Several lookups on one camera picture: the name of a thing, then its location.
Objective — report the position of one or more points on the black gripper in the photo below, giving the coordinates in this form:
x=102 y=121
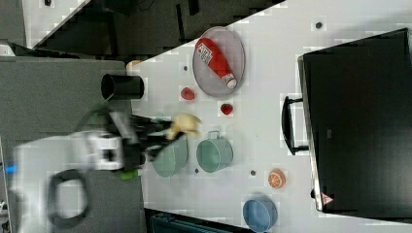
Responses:
x=131 y=128

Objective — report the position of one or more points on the yellow plush banana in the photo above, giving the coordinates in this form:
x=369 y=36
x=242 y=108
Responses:
x=183 y=123

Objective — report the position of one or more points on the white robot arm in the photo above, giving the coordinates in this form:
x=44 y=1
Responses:
x=88 y=181

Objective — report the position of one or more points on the black toaster oven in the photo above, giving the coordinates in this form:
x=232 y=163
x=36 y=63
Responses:
x=356 y=99

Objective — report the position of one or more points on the green oval colander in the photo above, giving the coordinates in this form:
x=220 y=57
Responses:
x=172 y=158

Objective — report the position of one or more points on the pink plush strawberry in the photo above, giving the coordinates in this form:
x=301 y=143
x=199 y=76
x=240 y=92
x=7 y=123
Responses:
x=187 y=94

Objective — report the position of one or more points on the black cylinder container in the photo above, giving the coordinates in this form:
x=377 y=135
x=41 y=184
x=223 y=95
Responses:
x=118 y=87

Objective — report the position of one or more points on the small red strawberry toy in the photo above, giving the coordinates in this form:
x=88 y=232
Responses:
x=226 y=109

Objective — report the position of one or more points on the red plush ketchup bottle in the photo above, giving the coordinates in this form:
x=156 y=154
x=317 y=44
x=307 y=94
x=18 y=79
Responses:
x=209 y=52

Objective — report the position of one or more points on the orange slice toy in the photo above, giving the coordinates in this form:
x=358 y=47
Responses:
x=276 y=178

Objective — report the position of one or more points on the blue cup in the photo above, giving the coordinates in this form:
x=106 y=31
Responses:
x=260 y=213

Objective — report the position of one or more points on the green cup with handle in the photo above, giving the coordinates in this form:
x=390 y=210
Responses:
x=214 y=153

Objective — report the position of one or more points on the blue metal frame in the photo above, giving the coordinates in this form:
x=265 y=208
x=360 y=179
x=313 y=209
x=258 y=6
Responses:
x=163 y=222

